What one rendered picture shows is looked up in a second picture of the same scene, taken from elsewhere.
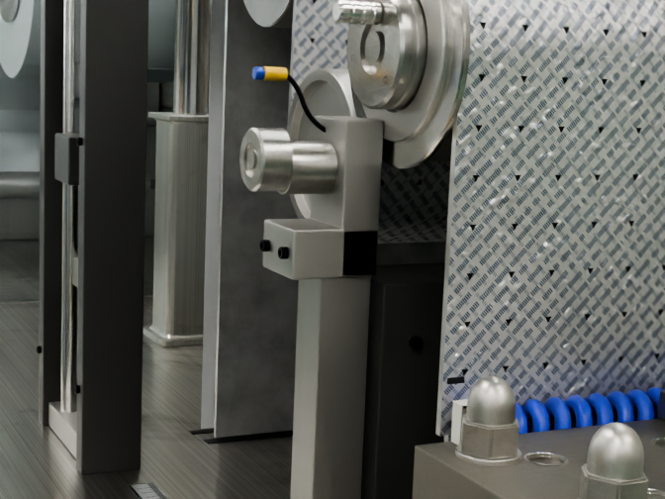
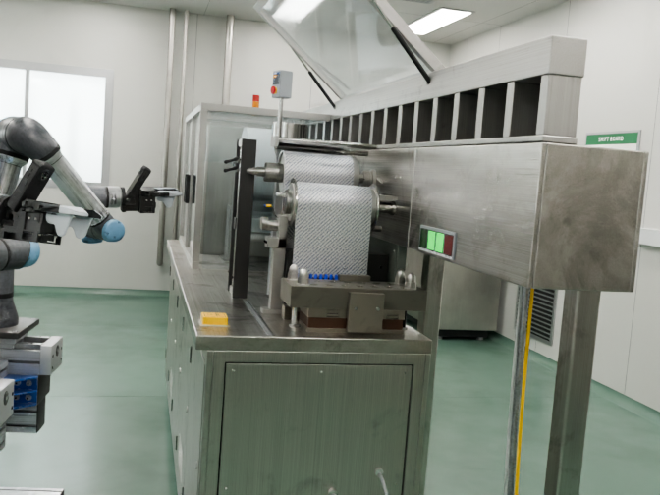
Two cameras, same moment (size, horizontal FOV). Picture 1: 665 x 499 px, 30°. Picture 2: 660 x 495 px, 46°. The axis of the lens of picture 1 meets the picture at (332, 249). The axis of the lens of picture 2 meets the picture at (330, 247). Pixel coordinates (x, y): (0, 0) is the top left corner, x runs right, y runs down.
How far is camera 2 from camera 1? 164 cm
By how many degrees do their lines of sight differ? 12
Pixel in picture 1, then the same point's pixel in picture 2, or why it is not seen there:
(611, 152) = (331, 224)
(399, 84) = (287, 209)
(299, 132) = not seen: hidden behind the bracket
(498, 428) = (293, 273)
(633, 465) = (304, 275)
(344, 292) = (279, 251)
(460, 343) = (296, 260)
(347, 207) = (279, 233)
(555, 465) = not seen: hidden behind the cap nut
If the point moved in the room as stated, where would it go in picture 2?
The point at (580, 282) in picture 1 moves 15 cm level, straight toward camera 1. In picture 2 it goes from (324, 250) to (302, 254)
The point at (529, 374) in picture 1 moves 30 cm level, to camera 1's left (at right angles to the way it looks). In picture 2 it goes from (312, 269) to (218, 259)
